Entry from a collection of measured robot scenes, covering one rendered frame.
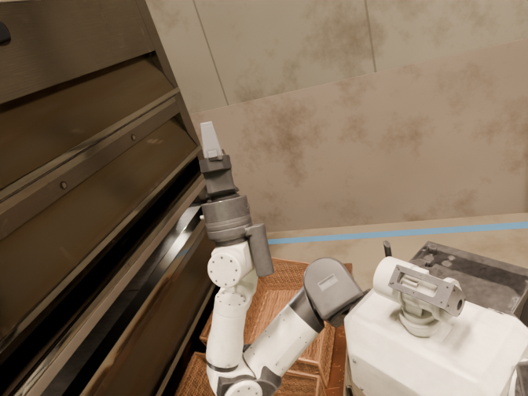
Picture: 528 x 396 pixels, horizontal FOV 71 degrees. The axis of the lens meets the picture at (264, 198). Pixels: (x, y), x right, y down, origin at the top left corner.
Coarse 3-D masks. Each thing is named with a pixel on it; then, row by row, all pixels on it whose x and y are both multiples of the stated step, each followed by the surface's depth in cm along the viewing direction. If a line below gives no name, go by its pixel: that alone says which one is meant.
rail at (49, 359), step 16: (176, 208) 123; (160, 224) 114; (144, 240) 106; (128, 256) 101; (96, 304) 87; (80, 320) 82; (64, 336) 78; (48, 352) 75; (32, 368) 72; (32, 384) 70
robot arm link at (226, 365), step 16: (224, 320) 70; (240, 320) 71; (208, 336) 73; (224, 336) 70; (240, 336) 72; (208, 352) 72; (224, 352) 70; (240, 352) 73; (208, 368) 73; (224, 368) 71; (240, 368) 73; (224, 384) 69
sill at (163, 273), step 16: (192, 224) 164; (176, 240) 155; (192, 240) 156; (176, 256) 144; (160, 272) 137; (144, 288) 130; (160, 288) 132; (144, 304) 123; (128, 320) 118; (112, 336) 113; (128, 336) 115; (96, 352) 109; (112, 352) 108; (96, 368) 103; (80, 384) 99; (96, 384) 101
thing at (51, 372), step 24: (192, 168) 164; (168, 192) 147; (192, 192) 133; (144, 216) 134; (120, 240) 122; (120, 264) 104; (96, 288) 97; (120, 288) 94; (72, 312) 91; (96, 312) 86; (48, 336) 85; (24, 360) 81; (0, 384) 76; (48, 384) 73
